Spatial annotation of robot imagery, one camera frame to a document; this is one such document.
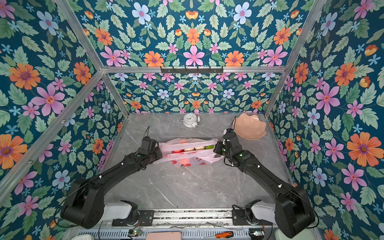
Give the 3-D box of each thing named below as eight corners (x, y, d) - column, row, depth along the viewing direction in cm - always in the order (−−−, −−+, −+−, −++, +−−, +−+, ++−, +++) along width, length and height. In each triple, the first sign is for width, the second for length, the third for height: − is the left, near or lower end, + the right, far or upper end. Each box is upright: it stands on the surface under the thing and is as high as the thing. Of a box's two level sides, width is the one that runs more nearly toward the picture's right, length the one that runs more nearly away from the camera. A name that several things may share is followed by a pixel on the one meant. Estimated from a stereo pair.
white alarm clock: (180, 124, 115) (179, 121, 111) (187, 115, 121) (186, 111, 118) (195, 130, 111) (195, 126, 108) (201, 120, 118) (201, 116, 114)
